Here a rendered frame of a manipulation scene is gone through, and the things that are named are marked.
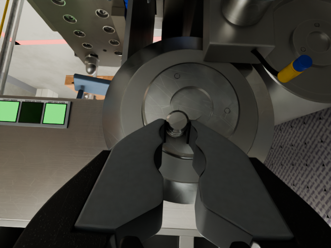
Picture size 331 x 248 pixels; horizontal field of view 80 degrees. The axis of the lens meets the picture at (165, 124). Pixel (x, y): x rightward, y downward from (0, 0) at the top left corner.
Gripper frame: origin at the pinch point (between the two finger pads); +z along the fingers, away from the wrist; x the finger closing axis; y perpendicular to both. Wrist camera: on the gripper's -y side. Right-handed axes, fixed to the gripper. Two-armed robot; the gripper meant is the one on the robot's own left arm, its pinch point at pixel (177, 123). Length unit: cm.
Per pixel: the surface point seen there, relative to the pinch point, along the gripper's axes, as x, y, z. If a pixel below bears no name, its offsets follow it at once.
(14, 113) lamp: -39, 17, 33
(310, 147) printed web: 18.8, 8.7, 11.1
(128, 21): -4.9, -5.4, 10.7
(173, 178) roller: 0.1, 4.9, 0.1
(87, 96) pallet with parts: -138, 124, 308
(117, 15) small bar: -10.0, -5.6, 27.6
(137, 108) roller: -3.2, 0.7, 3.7
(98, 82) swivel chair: -77, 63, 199
